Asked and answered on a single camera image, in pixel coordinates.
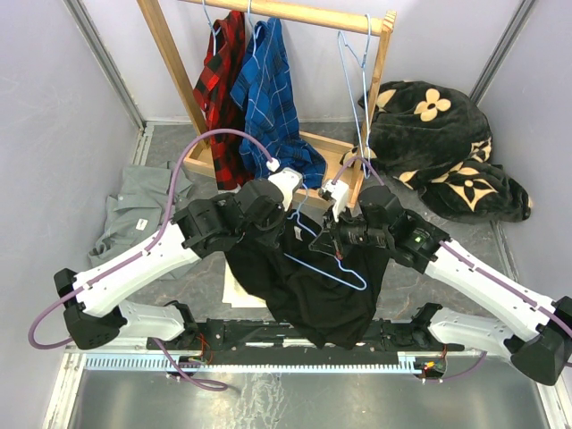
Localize red plaid shirt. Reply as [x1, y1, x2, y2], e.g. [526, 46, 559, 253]
[193, 11, 253, 191]

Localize cream folded cloth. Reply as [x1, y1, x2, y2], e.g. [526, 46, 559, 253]
[222, 264, 266, 308]

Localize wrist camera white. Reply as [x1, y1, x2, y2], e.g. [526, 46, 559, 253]
[266, 158, 303, 212]
[318, 179, 349, 223]

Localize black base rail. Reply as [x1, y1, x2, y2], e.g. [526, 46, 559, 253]
[164, 319, 465, 366]

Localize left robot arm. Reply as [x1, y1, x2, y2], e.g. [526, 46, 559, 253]
[54, 172, 301, 349]

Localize purple cable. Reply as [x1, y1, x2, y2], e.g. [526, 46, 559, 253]
[332, 155, 572, 385]
[27, 128, 282, 392]

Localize grey shirt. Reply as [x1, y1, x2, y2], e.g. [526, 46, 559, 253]
[88, 161, 176, 267]

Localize blue hanger under red shirt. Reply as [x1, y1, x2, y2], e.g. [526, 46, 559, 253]
[201, 0, 221, 55]

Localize light blue picked hanger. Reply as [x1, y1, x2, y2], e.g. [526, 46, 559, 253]
[283, 182, 368, 292]

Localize black floral blanket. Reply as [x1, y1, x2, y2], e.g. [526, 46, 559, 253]
[368, 80, 532, 224]

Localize black shirt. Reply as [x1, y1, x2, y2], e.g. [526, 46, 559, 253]
[225, 213, 389, 349]

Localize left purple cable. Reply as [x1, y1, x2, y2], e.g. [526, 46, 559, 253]
[27, 128, 282, 392]

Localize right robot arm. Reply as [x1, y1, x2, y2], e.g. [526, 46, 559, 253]
[310, 181, 571, 386]

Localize light blue hangers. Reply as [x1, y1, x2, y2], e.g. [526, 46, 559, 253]
[337, 13, 373, 179]

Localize wooden clothes rack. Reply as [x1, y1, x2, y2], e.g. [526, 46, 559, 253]
[139, 1, 396, 206]

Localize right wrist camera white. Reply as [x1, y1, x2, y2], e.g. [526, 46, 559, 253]
[318, 179, 349, 223]

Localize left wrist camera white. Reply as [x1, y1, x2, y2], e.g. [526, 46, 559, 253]
[266, 158, 303, 212]

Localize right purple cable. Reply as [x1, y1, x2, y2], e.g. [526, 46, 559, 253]
[332, 155, 572, 385]

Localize blue plaid shirt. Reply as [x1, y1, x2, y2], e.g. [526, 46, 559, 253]
[231, 18, 326, 189]

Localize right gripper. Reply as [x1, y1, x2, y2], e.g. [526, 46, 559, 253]
[309, 202, 390, 259]

